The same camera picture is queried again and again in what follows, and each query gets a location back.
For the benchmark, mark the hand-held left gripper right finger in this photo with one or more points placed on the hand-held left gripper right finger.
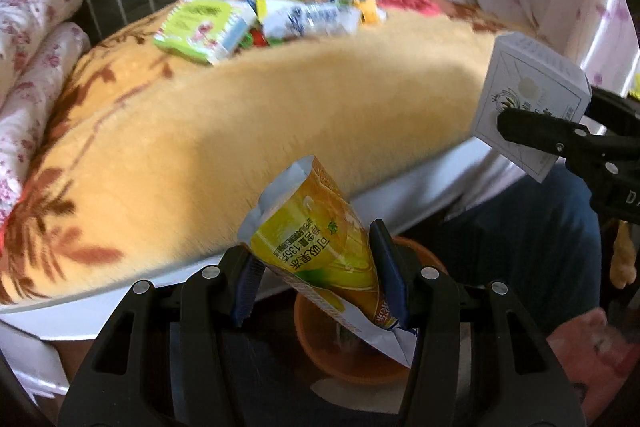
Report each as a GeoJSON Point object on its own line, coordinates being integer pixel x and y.
{"type": "Point", "coordinates": [392, 277]}

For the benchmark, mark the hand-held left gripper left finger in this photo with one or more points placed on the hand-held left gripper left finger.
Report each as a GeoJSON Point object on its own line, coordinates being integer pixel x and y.
{"type": "Point", "coordinates": [248, 292]}

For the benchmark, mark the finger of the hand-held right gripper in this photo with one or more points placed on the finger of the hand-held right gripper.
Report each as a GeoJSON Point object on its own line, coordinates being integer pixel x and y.
{"type": "Point", "coordinates": [615, 107]}
{"type": "Point", "coordinates": [540, 127]}

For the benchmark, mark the white cardboard box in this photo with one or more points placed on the white cardboard box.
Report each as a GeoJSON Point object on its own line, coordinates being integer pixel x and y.
{"type": "Point", "coordinates": [520, 72]}

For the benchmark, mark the yellow jelly pouch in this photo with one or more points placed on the yellow jelly pouch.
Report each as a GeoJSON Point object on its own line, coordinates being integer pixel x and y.
{"type": "Point", "coordinates": [310, 232]}

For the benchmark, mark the orange plastic basin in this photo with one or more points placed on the orange plastic basin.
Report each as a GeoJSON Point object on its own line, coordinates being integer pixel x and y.
{"type": "Point", "coordinates": [350, 364]}

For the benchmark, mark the blue white carton box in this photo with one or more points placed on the blue white carton box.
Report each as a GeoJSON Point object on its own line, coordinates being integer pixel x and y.
{"type": "Point", "coordinates": [320, 19]}

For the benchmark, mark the person's right hand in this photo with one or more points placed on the person's right hand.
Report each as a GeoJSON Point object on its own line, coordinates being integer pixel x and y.
{"type": "Point", "coordinates": [623, 257]}

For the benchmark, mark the person's blue trousers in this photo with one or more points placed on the person's blue trousers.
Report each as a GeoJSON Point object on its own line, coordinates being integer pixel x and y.
{"type": "Point", "coordinates": [525, 247]}

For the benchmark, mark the pink patterned slipper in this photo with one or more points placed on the pink patterned slipper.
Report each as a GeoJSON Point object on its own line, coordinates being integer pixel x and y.
{"type": "Point", "coordinates": [600, 357]}

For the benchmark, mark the yellow floral blanket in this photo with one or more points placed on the yellow floral blanket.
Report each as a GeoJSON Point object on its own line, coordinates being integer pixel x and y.
{"type": "Point", "coordinates": [250, 117]}

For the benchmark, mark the small yellow packet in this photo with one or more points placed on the small yellow packet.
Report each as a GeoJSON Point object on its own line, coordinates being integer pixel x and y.
{"type": "Point", "coordinates": [370, 12]}

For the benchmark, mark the red green wrapper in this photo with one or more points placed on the red green wrapper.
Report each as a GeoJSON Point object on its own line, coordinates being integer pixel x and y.
{"type": "Point", "coordinates": [255, 39]}

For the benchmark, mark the green snack packet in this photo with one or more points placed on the green snack packet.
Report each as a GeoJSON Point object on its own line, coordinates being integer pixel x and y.
{"type": "Point", "coordinates": [200, 27]}

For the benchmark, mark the white floral folded quilt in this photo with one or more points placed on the white floral folded quilt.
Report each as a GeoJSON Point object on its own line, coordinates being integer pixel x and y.
{"type": "Point", "coordinates": [30, 72]}

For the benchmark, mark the white bed frame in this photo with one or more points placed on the white bed frame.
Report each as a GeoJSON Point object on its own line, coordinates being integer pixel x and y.
{"type": "Point", "coordinates": [30, 332]}

